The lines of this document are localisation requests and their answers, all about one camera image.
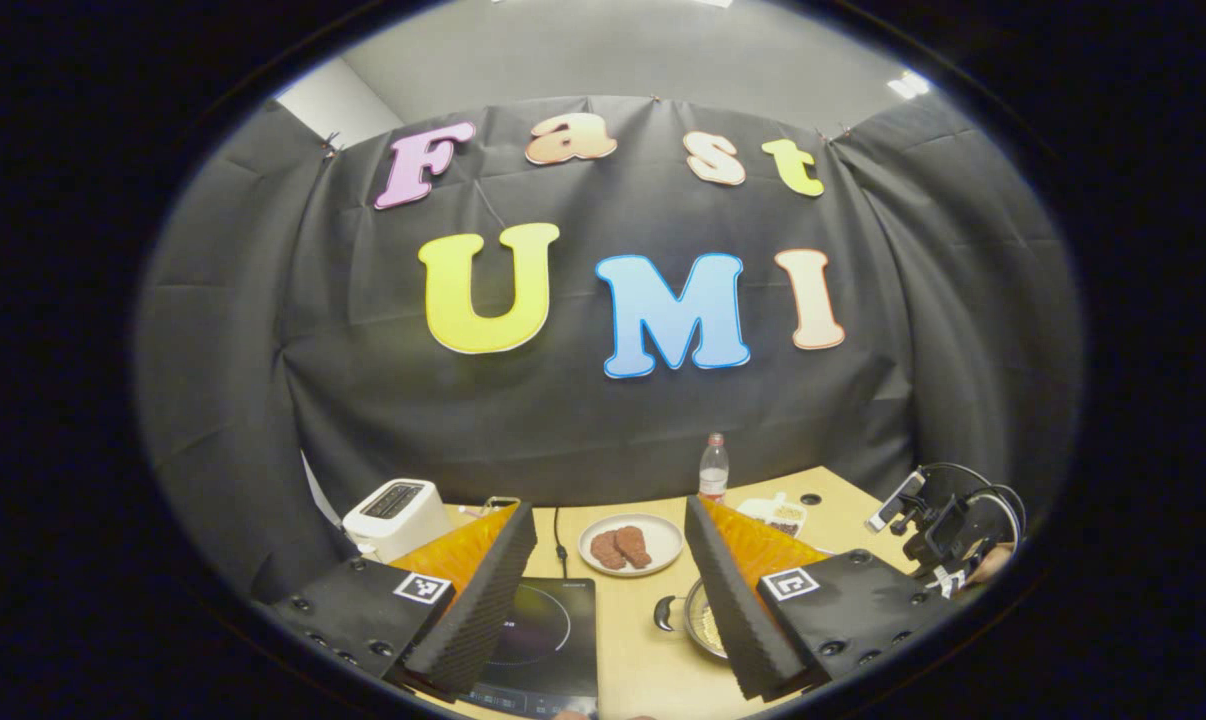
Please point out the black backdrop cloth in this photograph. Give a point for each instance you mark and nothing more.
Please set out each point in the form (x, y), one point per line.
(583, 430)

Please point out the small ceiling light panel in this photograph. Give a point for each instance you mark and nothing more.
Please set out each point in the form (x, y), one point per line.
(909, 84)

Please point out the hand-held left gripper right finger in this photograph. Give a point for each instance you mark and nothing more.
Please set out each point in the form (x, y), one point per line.
(733, 610)

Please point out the white plate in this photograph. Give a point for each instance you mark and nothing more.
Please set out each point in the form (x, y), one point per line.
(663, 540)

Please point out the small white snack dish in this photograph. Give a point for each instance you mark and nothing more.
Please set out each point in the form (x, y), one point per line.
(778, 515)

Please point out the clear bottle with red label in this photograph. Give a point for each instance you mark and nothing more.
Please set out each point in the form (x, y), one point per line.
(713, 475)

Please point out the pile of soybeans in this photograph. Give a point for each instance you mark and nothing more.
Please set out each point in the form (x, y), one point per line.
(711, 630)

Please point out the black induction cooktop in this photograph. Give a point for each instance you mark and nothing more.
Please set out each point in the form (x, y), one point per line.
(563, 640)

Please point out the white toaster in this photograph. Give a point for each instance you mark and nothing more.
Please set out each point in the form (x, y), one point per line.
(393, 515)

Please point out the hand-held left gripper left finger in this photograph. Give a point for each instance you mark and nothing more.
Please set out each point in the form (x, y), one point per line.
(478, 610)

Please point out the brown meat patty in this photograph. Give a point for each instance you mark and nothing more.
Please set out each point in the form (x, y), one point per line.
(635, 546)
(606, 552)

